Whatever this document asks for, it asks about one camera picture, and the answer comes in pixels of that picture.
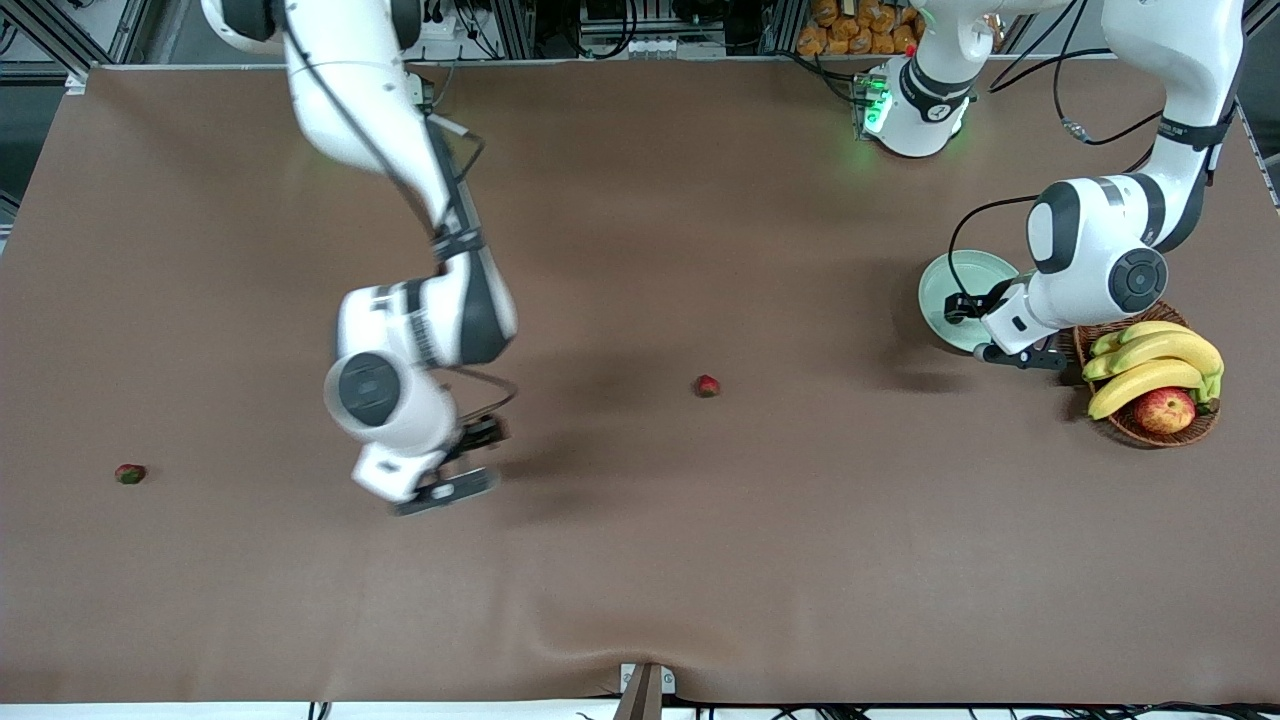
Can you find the red strawberry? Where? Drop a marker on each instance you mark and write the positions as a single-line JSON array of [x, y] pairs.
[[130, 473], [707, 385]]

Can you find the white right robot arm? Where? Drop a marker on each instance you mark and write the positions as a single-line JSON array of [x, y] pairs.
[[365, 390]]

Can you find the metal mount bracket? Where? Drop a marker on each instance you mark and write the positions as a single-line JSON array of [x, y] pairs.
[[645, 695]]

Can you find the yellow banana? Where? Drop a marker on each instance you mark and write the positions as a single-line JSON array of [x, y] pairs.
[[1150, 330], [1170, 350], [1140, 385]]

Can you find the brown table cover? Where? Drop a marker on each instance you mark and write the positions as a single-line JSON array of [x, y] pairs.
[[640, 560]]

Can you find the brown wicker basket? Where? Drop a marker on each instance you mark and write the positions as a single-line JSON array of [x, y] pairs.
[[1092, 330]]

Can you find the aluminium frame profile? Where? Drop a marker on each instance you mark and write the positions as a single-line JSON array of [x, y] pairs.
[[508, 28], [782, 25], [60, 45]]

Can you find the red apple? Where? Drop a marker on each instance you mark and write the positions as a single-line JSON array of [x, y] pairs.
[[1165, 410]]

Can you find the white power strip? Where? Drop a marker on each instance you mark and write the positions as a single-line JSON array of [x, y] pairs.
[[445, 28]]

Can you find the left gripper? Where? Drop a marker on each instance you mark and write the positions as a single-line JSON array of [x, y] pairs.
[[972, 307]]

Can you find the orange bread roll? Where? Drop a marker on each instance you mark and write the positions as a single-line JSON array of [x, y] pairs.
[[812, 40], [882, 18], [839, 44], [826, 12], [861, 40], [905, 36]]

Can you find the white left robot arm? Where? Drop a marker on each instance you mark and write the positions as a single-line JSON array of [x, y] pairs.
[[1095, 250]]

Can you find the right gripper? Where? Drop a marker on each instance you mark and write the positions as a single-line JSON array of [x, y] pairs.
[[479, 432]]

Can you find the light green round plate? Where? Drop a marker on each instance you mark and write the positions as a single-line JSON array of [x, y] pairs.
[[985, 270]]

